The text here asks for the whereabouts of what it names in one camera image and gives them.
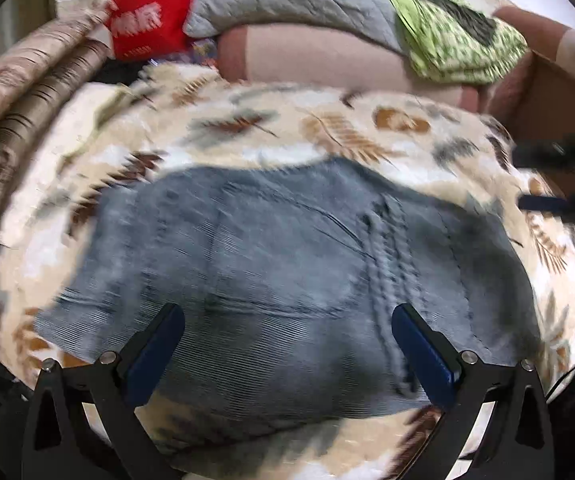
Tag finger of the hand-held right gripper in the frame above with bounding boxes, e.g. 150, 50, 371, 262
517, 194, 575, 225
511, 141, 575, 170

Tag cardboard box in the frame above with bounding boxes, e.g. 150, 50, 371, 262
507, 50, 575, 171

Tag grey quilted pillow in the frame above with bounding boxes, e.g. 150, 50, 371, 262
184, 0, 403, 53

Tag green patterned quilt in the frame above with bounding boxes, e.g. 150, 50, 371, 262
370, 0, 528, 83

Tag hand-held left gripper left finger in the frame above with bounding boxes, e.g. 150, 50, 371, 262
20, 302, 186, 480

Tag blue denim pants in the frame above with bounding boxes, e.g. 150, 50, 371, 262
35, 156, 543, 421

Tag pink sofa cushion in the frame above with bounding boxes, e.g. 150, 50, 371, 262
216, 24, 483, 111

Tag brown sofa armrest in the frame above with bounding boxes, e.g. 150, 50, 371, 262
482, 5, 575, 116

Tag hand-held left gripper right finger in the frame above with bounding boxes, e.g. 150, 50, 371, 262
391, 303, 555, 480

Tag beige floral rolled fabric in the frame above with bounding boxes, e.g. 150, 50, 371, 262
0, 7, 111, 161

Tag dark cloth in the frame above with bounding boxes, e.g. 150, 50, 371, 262
92, 57, 144, 86

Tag leaf print blanket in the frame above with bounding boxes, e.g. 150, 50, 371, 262
0, 62, 575, 480

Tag brown striped rolled fabric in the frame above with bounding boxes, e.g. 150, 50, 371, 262
0, 42, 112, 311

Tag colourful printed packet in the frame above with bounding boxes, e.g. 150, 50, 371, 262
188, 37, 221, 68

